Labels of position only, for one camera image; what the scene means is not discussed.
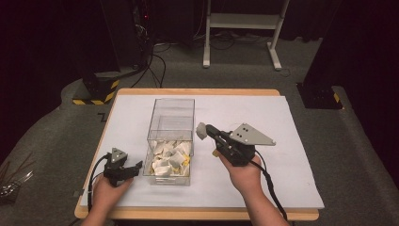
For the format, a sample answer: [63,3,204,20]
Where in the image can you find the cables under white stand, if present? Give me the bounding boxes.
[191,29,271,51]

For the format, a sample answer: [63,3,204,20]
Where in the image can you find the white pyramid tea bag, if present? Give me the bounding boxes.
[196,121,208,141]

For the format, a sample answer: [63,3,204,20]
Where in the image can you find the white metal stand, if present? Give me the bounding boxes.
[202,0,292,71]

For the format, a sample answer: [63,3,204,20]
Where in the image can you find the yellow-black striped stand base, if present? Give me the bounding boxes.
[72,72,121,106]

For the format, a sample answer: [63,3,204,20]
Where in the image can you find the black square stand base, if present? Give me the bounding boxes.
[295,82,343,110]

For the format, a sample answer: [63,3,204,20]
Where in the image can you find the white foam board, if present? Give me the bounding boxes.
[79,93,326,210]

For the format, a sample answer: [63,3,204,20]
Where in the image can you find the clear plastic drawer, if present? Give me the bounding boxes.
[143,137,193,186]

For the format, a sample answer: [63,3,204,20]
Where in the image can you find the pile of white tea bags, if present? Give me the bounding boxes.
[149,139,192,177]

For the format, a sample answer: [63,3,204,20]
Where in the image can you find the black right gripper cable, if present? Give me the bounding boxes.
[250,150,289,221]

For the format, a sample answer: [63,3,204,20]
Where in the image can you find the person's left hand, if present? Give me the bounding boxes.
[90,175,133,213]

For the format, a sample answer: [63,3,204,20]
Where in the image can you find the black equipment rack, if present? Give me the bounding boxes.
[99,0,155,72]

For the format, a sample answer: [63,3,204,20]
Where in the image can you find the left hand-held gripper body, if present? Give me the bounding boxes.
[103,147,129,187]

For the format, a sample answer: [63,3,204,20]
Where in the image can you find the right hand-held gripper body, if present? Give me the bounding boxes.
[215,122,277,168]

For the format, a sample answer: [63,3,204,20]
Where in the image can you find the shiny metal rods bundle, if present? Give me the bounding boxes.
[0,153,36,203]

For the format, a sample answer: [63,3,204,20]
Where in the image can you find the clear plastic drawer box shell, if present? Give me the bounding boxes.
[147,98,196,157]

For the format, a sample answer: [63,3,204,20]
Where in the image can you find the dark curtain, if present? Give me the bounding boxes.
[0,0,104,177]
[303,0,399,180]

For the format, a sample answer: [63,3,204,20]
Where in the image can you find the person's right hand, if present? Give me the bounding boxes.
[219,153,263,196]

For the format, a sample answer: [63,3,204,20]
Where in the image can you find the black floor cables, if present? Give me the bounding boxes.
[130,43,168,89]

